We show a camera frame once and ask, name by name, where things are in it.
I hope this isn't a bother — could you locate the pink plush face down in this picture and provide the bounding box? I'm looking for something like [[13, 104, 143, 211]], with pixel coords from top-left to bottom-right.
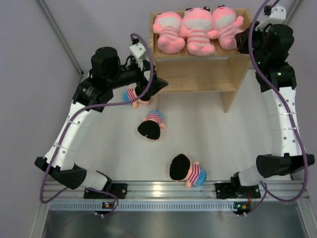
[[180, 6, 216, 56]]

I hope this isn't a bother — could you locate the boy doll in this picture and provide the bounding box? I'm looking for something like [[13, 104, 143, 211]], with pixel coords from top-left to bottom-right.
[[169, 154, 207, 188], [122, 87, 149, 109], [137, 110, 166, 140]]

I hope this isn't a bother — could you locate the aluminium frame post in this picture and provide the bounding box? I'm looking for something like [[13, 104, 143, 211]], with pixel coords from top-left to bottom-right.
[[35, 0, 84, 76], [284, 0, 303, 25]]

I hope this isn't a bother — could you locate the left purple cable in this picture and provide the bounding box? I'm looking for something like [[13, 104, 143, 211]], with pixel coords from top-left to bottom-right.
[[40, 32, 155, 219]]

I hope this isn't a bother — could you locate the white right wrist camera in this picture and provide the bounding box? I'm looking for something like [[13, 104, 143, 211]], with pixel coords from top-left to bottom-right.
[[255, 3, 287, 32]]

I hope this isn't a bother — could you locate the pink plush with heart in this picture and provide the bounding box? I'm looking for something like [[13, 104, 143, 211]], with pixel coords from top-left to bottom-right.
[[153, 11, 185, 55]]

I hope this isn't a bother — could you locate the aluminium left frame post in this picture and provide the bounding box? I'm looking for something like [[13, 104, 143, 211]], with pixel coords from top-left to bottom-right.
[[35, 0, 84, 76]]

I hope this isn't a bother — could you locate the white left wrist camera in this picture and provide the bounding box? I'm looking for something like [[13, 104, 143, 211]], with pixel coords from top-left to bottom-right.
[[129, 43, 148, 68]]

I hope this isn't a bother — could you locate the wooden two-tier shelf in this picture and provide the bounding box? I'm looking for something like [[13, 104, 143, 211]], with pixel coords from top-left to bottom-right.
[[150, 9, 251, 112]]

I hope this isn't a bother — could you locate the purple cable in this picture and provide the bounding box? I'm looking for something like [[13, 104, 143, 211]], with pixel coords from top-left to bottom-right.
[[222, 0, 309, 219], [40, 32, 155, 219]]

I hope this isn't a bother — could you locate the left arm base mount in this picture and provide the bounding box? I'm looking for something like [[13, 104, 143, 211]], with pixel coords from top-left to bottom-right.
[[84, 182, 128, 199]]

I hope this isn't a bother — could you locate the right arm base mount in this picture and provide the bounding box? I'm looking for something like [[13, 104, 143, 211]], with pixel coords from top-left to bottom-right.
[[214, 182, 261, 199]]

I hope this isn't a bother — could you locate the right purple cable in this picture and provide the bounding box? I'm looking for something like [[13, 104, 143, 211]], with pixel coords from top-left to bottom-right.
[[222, 0, 309, 219]]

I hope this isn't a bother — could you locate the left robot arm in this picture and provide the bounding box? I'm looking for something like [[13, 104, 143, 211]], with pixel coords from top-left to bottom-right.
[[35, 43, 168, 198]]

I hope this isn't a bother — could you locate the aluminium right frame post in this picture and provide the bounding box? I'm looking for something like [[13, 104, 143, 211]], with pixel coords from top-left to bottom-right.
[[284, 0, 303, 25]]

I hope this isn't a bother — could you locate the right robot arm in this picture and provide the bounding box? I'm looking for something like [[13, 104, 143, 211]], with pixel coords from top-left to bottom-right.
[[231, 24, 315, 197]]

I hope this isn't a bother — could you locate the boy doll front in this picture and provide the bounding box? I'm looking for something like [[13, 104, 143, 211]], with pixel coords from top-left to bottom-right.
[[169, 154, 207, 188]]

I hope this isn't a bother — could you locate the grey slotted cable duct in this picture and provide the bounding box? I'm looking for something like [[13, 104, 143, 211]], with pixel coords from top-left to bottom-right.
[[50, 201, 238, 211]]

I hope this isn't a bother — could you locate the aluminium front rail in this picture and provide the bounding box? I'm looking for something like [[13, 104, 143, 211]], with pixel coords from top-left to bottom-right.
[[43, 180, 303, 200]]

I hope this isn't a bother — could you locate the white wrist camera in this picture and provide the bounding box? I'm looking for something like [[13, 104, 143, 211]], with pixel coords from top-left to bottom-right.
[[255, 3, 287, 32], [129, 43, 148, 68]]

